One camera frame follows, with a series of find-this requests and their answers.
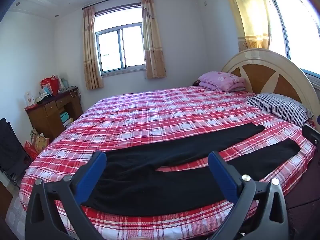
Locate large bright window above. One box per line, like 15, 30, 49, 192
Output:
259, 0, 320, 74

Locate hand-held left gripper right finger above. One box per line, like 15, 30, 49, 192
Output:
208, 151, 289, 240

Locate folded pink quilt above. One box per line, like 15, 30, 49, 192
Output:
199, 71, 247, 92

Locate black pants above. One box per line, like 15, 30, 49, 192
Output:
84, 122, 300, 217

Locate yellow patterned curtain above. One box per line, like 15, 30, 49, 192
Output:
221, 0, 272, 53

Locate red gift bag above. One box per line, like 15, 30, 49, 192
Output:
40, 75, 60, 96

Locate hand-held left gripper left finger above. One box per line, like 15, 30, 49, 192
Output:
24, 151, 107, 240

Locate wooden desk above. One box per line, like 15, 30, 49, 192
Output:
24, 87, 83, 143

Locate white floral paper bag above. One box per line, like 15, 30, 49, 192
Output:
24, 92, 35, 107

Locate beige floral curtain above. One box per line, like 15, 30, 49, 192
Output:
141, 0, 167, 79
82, 5, 104, 90

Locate striped pillow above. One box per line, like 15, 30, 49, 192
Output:
245, 93, 313, 127

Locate black folding chair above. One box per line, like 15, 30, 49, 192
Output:
0, 117, 32, 188

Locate red plastic bag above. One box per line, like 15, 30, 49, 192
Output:
24, 141, 38, 161

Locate cream and wood headboard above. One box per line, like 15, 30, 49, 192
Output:
221, 49, 320, 130

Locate stack of teal boxes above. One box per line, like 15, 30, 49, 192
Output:
60, 112, 73, 128

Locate sliding window with grey frame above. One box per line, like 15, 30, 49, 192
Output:
94, 4, 147, 77

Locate red plaid bed sheet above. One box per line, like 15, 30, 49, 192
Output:
19, 85, 317, 240

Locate patterned gift bag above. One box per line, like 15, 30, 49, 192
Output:
30, 129, 50, 154

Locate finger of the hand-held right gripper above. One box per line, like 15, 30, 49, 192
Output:
302, 124, 320, 147

